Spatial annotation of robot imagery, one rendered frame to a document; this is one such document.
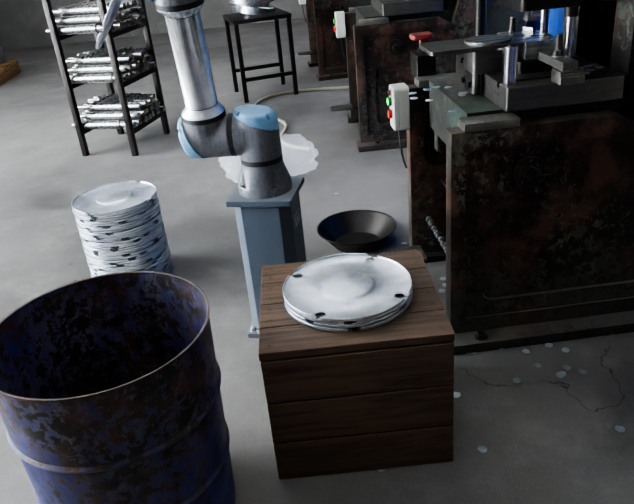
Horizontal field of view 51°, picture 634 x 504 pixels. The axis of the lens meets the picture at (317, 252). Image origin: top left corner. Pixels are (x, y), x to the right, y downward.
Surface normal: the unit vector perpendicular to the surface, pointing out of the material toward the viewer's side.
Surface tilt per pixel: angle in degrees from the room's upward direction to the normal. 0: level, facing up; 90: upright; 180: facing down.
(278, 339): 0
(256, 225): 90
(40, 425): 92
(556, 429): 0
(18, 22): 90
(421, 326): 0
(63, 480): 92
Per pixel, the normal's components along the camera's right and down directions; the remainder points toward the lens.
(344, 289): -0.09, -0.88
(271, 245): -0.18, 0.47
